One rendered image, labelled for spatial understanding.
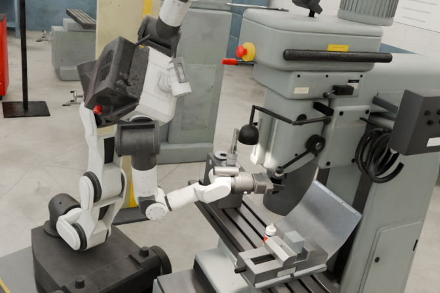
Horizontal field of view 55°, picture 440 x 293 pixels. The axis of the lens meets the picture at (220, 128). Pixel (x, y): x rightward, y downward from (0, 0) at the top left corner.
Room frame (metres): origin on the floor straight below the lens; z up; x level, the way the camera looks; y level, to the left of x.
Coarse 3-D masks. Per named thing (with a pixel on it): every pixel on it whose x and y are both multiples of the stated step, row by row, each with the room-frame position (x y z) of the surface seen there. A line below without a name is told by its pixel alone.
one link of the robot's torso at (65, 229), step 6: (72, 210) 1.83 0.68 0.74; (78, 210) 1.83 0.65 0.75; (60, 216) 1.76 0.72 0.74; (66, 216) 1.77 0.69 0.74; (72, 216) 1.79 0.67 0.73; (78, 216) 1.81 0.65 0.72; (60, 222) 1.74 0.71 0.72; (66, 222) 1.72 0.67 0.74; (72, 222) 1.79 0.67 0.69; (60, 228) 1.74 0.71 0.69; (66, 228) 1.70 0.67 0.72; (72, 228) 1.69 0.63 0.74; (60, 234) 1.74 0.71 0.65; (66, 234) 1.70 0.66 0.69; (72, 234) 1.67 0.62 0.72; (66, 240) 1.70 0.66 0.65; (72, 240) 1.66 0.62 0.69; (78, 240) 1.65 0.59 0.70; (72, 246) 1.66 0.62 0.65; (78, 246) 1.64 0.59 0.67
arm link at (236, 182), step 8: (216, 168) 1.44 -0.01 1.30; (224, 168) 1.44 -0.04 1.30; (232, 168) 1.45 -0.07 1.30; (216, 176) 1.45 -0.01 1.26; (224, 176) 1.45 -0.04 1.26; (232, 176) 1.46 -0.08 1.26; (240, 176) 1.45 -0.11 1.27; (232, 184) 1.43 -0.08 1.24; (240, 184) 1.43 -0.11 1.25; (232, 192) 1.44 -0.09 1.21; (240, 192) 1.43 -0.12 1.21
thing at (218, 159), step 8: (208, 152) 1.89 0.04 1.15; (216, 152) 1.87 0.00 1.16; (224, 152) 1.89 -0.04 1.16; (208, 160) 1.86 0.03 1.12; (216, 160) 1.82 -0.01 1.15; (224, 160) 1.82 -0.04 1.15; (208, 168) 1.85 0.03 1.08; (240, 168) 1.77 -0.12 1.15; (208, 176) 1.84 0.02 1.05; (208, 184) 1.82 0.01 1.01; (216, 200) 1.72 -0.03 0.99; (224, 200) 1.70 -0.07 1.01; (232, 200) 1.72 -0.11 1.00; (240, 200) 1.74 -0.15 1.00; (224, 208) 1.70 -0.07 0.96
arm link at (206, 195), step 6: (192, 186) 1.42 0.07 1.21; (198, 186) 1.41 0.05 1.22; (204, 186) 1.40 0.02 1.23; (210, 186) 1.39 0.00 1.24; (216, 186) 1.39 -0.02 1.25; (222, 186) 1.39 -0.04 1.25; (228, 186) 1.40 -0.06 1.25; (198, 192) 1.39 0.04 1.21; (204, 192) 1.38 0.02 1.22; (210, 192) 1.38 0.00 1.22; (216, 192) 1.39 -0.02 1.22; (222, 192) 1.40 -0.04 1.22; (228, 192) 1.40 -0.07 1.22; (198, 198) 1.40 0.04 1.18; (204, 198) 1.38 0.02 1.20; (210, 198) 1.39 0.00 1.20; (216, 198) 1.39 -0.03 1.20
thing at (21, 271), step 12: (12, 252) 1.84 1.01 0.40; (24, 252) 1.86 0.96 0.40; (0, 264) 1.74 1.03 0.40; (12, 264) 1.75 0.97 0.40; (24, 264) 1.77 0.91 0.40; (0, 276) 1.66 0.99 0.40; (12, 276) 1.67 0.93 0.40; (24, 276) 1.69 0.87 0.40; (0, 288) 1.68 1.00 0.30; (12, 288) 1.59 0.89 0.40; (24, 288) 1.61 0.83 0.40; (36, 288) 1.62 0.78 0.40
